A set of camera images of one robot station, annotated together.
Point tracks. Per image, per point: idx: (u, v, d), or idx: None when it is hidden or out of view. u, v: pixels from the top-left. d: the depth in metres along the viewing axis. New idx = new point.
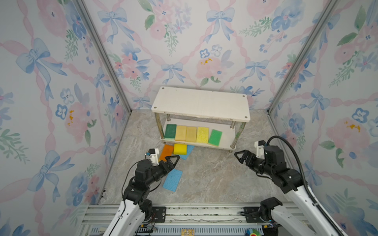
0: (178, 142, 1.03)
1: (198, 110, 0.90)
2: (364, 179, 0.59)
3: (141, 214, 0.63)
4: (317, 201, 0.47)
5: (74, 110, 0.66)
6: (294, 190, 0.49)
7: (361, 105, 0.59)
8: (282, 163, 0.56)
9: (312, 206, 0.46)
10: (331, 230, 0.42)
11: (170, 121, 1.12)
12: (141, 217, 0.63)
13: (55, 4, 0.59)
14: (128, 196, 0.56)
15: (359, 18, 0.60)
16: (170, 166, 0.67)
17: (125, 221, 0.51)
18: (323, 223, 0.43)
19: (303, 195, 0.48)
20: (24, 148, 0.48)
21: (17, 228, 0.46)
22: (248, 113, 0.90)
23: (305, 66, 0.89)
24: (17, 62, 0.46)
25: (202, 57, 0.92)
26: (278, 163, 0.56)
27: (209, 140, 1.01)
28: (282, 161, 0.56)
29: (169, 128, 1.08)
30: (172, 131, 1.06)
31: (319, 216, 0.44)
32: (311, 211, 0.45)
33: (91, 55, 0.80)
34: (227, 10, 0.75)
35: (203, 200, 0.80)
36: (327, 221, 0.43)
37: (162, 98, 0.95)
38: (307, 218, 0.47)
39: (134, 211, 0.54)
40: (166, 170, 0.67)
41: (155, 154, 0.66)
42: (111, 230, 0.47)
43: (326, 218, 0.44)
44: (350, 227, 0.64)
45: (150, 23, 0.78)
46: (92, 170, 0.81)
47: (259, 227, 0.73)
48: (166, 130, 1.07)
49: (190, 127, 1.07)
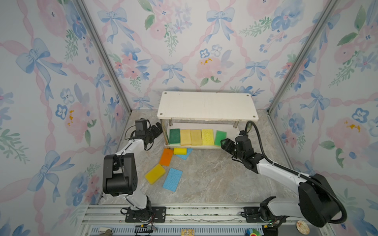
0: (184, 146, 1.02)
1: (205, 113, 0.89)
2: (363, 179, 0.59)
3: (144, 198, 0.66)
4: (273, 162, 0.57)
5: (74, 110, 0.66)
6: (257, 163, 0.61)
7: (361, 105, 0.60)
8: (250, 149, 0.68)
9: (272, 166, 0.57)
10: (290, 174, 0.51)
11: (172, 126, 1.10)
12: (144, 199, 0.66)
13: (55, 4, 0.59)
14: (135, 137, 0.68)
15: (359, 18, 0.60)
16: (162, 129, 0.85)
17: (137, 143, 0.61)
18: (283, 172, 0.52)
19: (264, 163, 0.60)
20: (24, 148, 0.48)
21: (17, 228, 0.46)
22: (255, 112, 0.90)
23: (305, 65, 0.89)
24: (17, 62, 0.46)
25: (202, 57, 0.92)
26: (246, 150, 0.67)
27: (215, 142, 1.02)
28: (250, 147, 0.68)
29: (173, 133, 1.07)
30: (176, 135, 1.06)
31: (278, 169, 0.54)
32: (272, 169, 0.56)
33: (91, 55, 0.80)
34: (227, 9, 0.74)
35: (203, 200, 0.80)
36: (286, 171, 0.52)
37: (168, 104, 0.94)
38: (280, 181, 0.53)
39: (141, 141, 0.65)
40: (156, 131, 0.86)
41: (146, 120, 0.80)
42: (128, 145, 0.58)
43: (283, 168, 0.54)
44: (351, 227, 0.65)
45: (150, 23, 0.78)
46: (92, 170, 0.81)
47: (259, 227, 0.73)
48: (170, 135, 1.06)
49: (194, 130, 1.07)
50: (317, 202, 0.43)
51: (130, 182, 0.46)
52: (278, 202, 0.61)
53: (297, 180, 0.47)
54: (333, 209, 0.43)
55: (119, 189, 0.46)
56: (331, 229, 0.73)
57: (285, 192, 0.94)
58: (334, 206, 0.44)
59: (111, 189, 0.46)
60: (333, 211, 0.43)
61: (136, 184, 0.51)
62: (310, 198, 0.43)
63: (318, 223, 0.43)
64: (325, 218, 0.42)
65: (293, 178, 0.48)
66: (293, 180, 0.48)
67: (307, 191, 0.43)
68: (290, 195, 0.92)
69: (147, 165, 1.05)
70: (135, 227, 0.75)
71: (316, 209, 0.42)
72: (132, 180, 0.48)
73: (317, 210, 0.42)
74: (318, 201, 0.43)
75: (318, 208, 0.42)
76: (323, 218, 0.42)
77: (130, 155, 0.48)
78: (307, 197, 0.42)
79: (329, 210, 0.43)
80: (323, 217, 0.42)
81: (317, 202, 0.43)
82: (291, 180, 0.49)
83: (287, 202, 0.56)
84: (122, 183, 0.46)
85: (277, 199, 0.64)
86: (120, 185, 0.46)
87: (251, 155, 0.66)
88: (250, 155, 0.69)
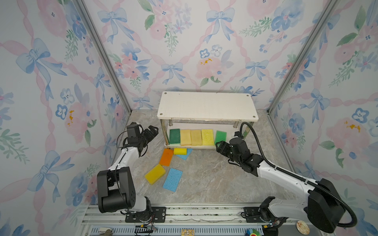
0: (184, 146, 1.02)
1: (205, 113, 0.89)
2: (363, 179, 0.59)
3: (143, 198, 0.65)
4: (275, 165, 0.56)
5: (74, 110, 0.66)
6: (257, 167, 0.58)
7: (361, 105, 0.60)
8: (246, 151, 0.64)
9: (274, 171, 0.54)
10: (296, 180, 0.48)
11: (173, 126, 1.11)
12: (143, 201, 0.65)
13: (55, 4, 0.59)
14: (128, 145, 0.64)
15: (359, 18, 0.60)
16: (155, 131, 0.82)
17: (131, 153, 0.58)
18: (289, 178, 0.50)
19: (265, 166, 0.56)
20: (24, 148, 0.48)
21: (17, 228, 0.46)
22: (256, 112, 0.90)
23: (305, 65, 0.89)
24: (17, 62, 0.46)
25: (202, 57, 0.92)
26: (243, 152, 0.64)
27: (215, 142, 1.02)
28: (246, 148, 0.64)
29: (173, 133, 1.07)
30: (176, 135, 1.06)
31: (282, 175, 0.51)
32: (276, 174, 0.52)
33: (91, 55, 0.80)
34: (227, 10, 0.75)
35: (203, 200, 0.80)
36: (291, 176, 0.50)
37: (167, 104, 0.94)
38: (285, 186, 0.51)
39: (135, 149, 0.62)
40: (149, 135, 0.82)
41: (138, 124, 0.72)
42: (121, 157, 0.54)
43: (288, 173, 0.51)
44: (350, 227, 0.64)
45: (150, 23, 0.78)
46: (92, 170, 0.81)
47: (259, 227, 0.73)
48: (170, 135, 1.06)
49: (194, 130, 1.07)
50: (327, 210, 0.41)
51: (128, 198, 0.44)
52: (280, 203, 0.60)
53: (304, 187, 0.45)
54: (340, 213, 0.43)
55: (116, 206, 0.43)
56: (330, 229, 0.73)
57: (285, 192, 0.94)
58: (341, 211, 0.43)
59: (108, 207, 0.43)
60: (340, 215, 0.43)
61: (134, 199, 0.48)
62: (321, 207, 0.41)
63: (326, 228, 0.42)
64: (333, 223, 0.42)
65: (300, 185, 0.46)
66: (300, 187, 0.46)
67: (318, 201, 0.41)
68: (290, 196, 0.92)
69: (147, 165, 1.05)
70: (135, 227, 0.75)
71: (327, 217, 0.41)
72: (130, 196, 0.45)
73: (327, 217, 0.41)
74: (327, 209, 0.42)
75: (327, 215, 0.41)
76: (332, 224, 0.41)
77: (126, 170, 0.45)
78: (318, 206, 0.41)
79: (336, 215, 0.43)
80: (332, 222, 0.42)
81: (327, 209, 0.42)
82: (298, 187, 0.46)
83: (290, 205, 0.55)
84: (119, 200, 0.43)
85: (278, 201, 0.63)
86: (117, 201, 0.43)
87: (248, 157, 0.66)
88: (247, 157, 0.66)
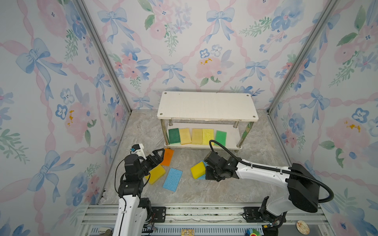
0: (184, 145, 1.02)
1: (205, 113, 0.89)
2: (363, 179, 0.59)
3: (142, 210, 0.63)
4: (250, 163, 0.56)
5: (74, 110, 0.66)
6: (236, 170, 0.57)
7: (361, 105, 0.59)
8: (220, 160, 0.66)
9: (252, 169, 0.54)
10: (272, 172, 0.49)
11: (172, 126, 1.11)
12: (144, 214, 0.64)
13: (55, 4, 0.59)
14: (124, 192, 0.54)
15: (359, 18, 0.60)
16: (159, 157, 0.70)
17: (131, 212, 0.50)
18: (266, 172, 0.51)
19: (242, 167, 0.56)
20: (24, 148, 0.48)
21: (17, 228, 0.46)
22: (256, 112, 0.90)
23: (305, 65, 0.89)
24: (17, 62, 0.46)
25: (202, 57, 0.92)
26: (217, 162, 0.65)
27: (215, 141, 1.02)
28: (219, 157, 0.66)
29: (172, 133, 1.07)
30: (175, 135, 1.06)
31: (259, 171, 0.52)
32: (254, 172, 0.53)
33: (91, 55, 0.80)
34: (227, 9, 0.74)
35: (203, 200, 0.80)
36: (267, 170, 0.51)
37: (167, 105, 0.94)
38: (263, 180, 0.53)
39: (135, 203, 0.53)
40: (153, 162, 0.70)
41: (140, 149, 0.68)
42: (120, 225, 0.46)
43: (263, 168, 0.52)
44: (350, 227, 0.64)
45: (151, 23, 0.78)
46: (92, 170, 0.81)
47: (259, 227, 0.73)
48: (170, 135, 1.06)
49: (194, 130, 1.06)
50: (306, 193, 0.44)
51: None
52: (272, 202, 0.61)
53: (281, 177, 0.47)
54: (316, 191, 0.46)
55: None
56: (331, 229, 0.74)
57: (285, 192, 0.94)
58: (316, 189, 0.46)
59: None
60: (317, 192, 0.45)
61: None
62: (300, 192, 0.43)
63: (311, 210, 0.45)
64: (315, 203, 0.44)
65: (277, 177, 0.47)
66: (278, 179, 0.47)
67: (296, 187, 0.43)
68: None
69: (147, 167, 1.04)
70: None
71: (308, 199, 0.43)
72: None
73: (309, 200, 0.43)
74: (307, 192, 0.44)
75: (308, 197, 0.43)
76: (315, 204, 0.44)
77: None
78: (298, 192, 0.42)
79: (314, 193, 0.45)
80: (314, 202, 0.44)
81: (307, 193, 0.44)
82: (276, 178, 0.48)
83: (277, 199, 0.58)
84: None
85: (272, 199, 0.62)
86: None
87: (225, 162, 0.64)
88: (224, 163, 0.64)
